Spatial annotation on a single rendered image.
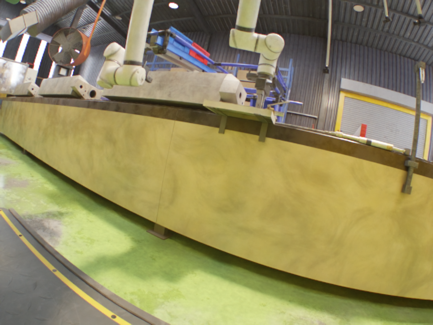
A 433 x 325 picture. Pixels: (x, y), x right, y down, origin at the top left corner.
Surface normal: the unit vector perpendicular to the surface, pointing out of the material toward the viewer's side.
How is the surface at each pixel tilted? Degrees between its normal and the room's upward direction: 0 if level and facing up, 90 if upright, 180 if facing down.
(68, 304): 0
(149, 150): 90
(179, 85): 80
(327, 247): 90
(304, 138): 90
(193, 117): 90
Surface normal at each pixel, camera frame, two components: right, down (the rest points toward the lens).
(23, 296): 0.22, -0.97
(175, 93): -0.34, -0.18
